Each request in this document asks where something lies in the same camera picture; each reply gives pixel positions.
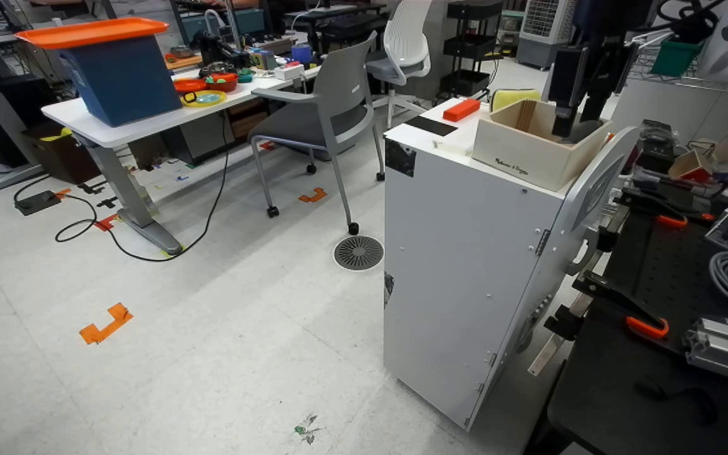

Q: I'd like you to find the white office chair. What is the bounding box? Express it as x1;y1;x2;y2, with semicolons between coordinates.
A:
365;0;434;131

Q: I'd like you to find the red bowl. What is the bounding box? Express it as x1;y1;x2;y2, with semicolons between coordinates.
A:
204;72;240;94

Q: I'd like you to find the grey door handle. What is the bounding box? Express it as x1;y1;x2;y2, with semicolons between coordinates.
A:
564;226;600;277

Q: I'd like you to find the black desk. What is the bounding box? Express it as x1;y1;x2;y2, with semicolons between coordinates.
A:
283;3;391;59

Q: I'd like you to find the silver metal bracket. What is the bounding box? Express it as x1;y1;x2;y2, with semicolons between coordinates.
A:
526;293;592;378

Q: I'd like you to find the yellow plate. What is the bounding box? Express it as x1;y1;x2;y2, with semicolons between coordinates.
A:
180;90;229;109

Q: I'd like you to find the white toy cabinet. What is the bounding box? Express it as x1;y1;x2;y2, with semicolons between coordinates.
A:
383;98;641;432

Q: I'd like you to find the white box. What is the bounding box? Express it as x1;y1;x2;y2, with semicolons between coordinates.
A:
273;61;306;82

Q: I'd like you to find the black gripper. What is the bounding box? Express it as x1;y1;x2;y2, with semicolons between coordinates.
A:
554;0;648;140

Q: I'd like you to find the white desk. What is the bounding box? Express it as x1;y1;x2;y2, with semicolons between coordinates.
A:
41;62;322;257

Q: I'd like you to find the orange block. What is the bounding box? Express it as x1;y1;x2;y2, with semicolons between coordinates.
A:
442;98;482;123

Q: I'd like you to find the blue bin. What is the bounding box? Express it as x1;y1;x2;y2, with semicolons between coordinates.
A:
59;34;183;128

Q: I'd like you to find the round floor vent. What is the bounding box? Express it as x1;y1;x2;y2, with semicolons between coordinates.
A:
333;234;385;272

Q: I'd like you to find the black clamp with orange handle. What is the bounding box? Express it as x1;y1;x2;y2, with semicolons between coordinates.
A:
543;270;670;343
597;186;716;253

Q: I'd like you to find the dark storage bin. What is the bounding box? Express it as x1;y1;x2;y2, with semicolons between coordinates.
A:
22;123;103;186

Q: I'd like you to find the yellow sponge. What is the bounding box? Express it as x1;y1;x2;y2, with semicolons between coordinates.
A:
488;88;542;114

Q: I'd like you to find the wooden box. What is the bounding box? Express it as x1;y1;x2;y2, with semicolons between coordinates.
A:
472;98;615;193

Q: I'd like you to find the black cable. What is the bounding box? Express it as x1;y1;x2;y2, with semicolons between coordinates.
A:
54;112;231;264

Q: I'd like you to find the white air cooler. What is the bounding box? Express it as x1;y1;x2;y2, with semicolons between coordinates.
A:
516;0;578;70

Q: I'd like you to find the wire rack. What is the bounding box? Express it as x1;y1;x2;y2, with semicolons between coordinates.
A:
628;28;728;97

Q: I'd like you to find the grey chair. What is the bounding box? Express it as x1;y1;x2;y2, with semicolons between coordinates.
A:
248;30;385;236

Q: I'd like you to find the aluminium extrusion bar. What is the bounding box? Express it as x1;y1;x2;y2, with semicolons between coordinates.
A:
682;315;728;389

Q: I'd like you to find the orange tray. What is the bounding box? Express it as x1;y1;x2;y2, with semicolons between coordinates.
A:
15;16;169;51

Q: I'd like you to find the black cart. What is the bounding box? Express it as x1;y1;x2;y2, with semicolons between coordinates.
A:
439;0;506;99

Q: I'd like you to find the black power brick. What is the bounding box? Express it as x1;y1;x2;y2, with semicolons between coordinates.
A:
13;189;62;217

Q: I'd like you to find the grey rounded cabinet door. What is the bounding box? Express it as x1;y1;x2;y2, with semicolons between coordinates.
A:
554;126;641;236

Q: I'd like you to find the green bin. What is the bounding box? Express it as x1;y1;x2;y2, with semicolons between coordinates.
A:
650;34;707;78

